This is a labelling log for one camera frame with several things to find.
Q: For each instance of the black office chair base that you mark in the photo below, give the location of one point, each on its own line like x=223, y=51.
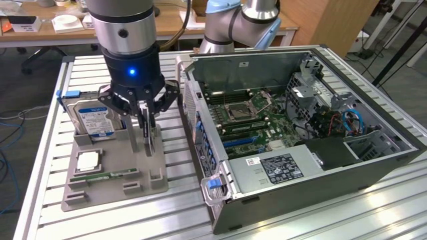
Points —
x=40, y=56

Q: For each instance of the wooden desk white frame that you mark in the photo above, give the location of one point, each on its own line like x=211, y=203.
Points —
x=43, y=37

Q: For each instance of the grey cup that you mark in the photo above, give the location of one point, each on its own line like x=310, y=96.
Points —
x=45, y=3

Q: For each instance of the wooden cabinet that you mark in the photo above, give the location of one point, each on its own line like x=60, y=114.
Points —
x=334, y=30

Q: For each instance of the white paper stack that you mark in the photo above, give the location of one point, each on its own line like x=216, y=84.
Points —
x=196, y=23

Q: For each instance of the perforated metal drive cage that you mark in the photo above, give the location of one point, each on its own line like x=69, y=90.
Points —
x=300, y=105

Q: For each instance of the small white labelled box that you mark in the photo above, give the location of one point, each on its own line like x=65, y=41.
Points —
x=86, y=23

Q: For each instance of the silver CPU chip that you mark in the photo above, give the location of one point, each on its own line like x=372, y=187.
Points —
x=87, y=162

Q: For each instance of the white wall box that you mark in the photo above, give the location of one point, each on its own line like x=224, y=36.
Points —
x=358, y=45

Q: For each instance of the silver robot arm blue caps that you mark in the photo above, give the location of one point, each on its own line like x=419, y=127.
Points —
x=123, y=25

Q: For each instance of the black floor pedal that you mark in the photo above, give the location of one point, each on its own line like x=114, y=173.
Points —
x=367, y=53

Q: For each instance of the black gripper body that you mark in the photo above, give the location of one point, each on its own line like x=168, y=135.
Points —
x=134, y=72

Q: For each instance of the blue case release latch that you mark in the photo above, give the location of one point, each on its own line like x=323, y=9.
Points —
x=214, y=185

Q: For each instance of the white box with black lid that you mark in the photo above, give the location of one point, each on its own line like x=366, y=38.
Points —
x=24, y=26

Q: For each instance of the hard disk in blue caddy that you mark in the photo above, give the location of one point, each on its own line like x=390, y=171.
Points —
x=90, y=120

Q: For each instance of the metal disk bay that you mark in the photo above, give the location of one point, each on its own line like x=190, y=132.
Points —
x=376, y=147

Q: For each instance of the blue expansion slot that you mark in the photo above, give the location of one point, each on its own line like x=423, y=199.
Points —
x=238, y=142

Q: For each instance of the grey power supply unit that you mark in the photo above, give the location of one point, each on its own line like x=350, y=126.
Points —
x=247, y=180

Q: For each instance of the green RAM stick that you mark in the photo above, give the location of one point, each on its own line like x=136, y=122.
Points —
x=100, y=177

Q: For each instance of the brown cardboard box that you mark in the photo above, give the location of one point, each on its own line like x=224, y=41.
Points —
x=200, y=7

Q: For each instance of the grey plastic parts rack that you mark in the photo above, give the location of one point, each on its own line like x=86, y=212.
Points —
x=114, y=160

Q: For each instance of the black stand pole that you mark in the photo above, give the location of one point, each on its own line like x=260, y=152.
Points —
x=400, y=52

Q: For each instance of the white box with round dish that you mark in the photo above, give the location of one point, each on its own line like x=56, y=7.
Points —
x=68, y=25

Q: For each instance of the silver chipset heat sink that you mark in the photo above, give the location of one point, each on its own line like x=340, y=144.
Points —
x=278, y=145

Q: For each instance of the open dark grey PC case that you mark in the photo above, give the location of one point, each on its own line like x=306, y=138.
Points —
x=300, y=200

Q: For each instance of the orange box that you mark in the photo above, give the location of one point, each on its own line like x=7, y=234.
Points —
x=4, y=27

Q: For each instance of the RAM stick with white label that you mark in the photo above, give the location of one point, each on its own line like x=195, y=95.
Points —
x=247, y=129

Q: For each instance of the CPU socket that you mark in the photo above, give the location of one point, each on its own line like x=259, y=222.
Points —
x=238, y=111

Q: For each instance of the green motherboard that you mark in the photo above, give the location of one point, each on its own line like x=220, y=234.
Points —
x=276, y=127

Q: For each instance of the open metal socket cover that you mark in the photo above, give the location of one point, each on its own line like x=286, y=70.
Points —
x=260, y=100

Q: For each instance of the graphics card with metal bracket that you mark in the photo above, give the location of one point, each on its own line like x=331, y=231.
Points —
x=148, y=145

